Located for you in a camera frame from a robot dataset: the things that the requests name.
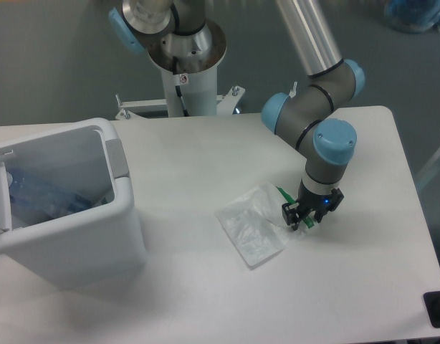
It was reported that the crushed clear plastic bottle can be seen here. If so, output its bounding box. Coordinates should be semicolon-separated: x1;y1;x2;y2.
6;168;93;219

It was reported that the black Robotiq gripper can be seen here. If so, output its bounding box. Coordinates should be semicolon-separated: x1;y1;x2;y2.
282;182;344;231

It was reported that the white trash can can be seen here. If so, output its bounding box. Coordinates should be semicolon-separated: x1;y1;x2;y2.
0;118;146;288

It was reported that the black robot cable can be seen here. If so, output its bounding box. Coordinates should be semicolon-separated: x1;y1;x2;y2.
171;55;190;118

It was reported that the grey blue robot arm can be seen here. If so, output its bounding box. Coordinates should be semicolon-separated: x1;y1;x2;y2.
108;1;365;229

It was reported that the white pedestal base frame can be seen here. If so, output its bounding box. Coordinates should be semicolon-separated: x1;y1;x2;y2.
115;80;245;120

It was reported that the blue plastic bag on floor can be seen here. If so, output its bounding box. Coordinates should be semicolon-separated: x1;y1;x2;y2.
383;1;440;34

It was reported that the white green plastic bag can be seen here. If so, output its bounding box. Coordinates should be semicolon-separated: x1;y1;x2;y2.
214;182;316;269

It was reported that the white frame at right edge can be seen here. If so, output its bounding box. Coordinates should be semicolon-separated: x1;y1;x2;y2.
415;147;440;192

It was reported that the black device at table edge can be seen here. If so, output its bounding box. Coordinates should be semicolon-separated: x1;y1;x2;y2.
423;291;440;328

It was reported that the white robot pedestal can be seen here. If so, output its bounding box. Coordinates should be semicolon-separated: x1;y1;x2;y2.
146;19;227;118

